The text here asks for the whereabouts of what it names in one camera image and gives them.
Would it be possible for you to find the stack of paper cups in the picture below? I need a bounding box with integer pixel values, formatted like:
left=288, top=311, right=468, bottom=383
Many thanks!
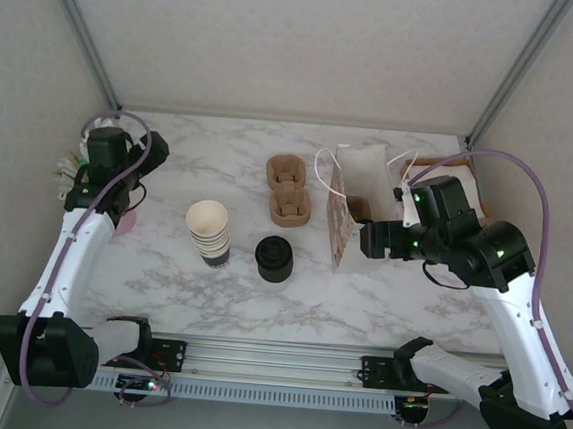
left=181, top=198, right=236, bottom=271

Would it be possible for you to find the cartoon animal paper bag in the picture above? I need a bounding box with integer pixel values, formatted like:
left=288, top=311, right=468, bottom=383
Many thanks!
left=305, top=139, right=420, bottom=277

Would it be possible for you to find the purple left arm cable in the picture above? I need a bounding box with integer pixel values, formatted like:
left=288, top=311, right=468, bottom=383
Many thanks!
left=13, top=102, right=199, bottom=419

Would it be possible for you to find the small electronics board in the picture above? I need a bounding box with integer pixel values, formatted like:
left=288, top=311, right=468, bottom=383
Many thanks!
left=392, top=393, right=433, bottom=425
left=114, top=372, right=163, bottom=405

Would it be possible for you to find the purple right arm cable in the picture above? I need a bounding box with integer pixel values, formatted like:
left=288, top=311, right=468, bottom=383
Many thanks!
left=377, top=141, right=573, bottom=429

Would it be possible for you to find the tan pulp cup carrier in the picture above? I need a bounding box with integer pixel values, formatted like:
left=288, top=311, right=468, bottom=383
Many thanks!
left=259, top=152, right=319, bottom=231
left=343, top=194, right=377, bottom=223

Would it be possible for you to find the aluminium frame post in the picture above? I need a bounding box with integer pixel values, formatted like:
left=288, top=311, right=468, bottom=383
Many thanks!
left=462, top=0, right=573, bottom=155
left=22, top=0, right=131, bottom=114

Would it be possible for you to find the black ribbed coffee cup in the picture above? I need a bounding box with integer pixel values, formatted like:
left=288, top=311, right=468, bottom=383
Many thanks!
left=253, top=233, right=297, bottom=285

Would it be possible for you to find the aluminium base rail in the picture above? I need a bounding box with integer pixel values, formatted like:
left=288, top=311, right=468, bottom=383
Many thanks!
left=96, top=327, right=505, bottom=410

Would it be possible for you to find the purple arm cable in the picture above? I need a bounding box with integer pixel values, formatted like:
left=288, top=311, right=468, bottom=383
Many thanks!
left=13, top=102, right=199, bottom=419
left=377, top=141, right=573, bottom=429

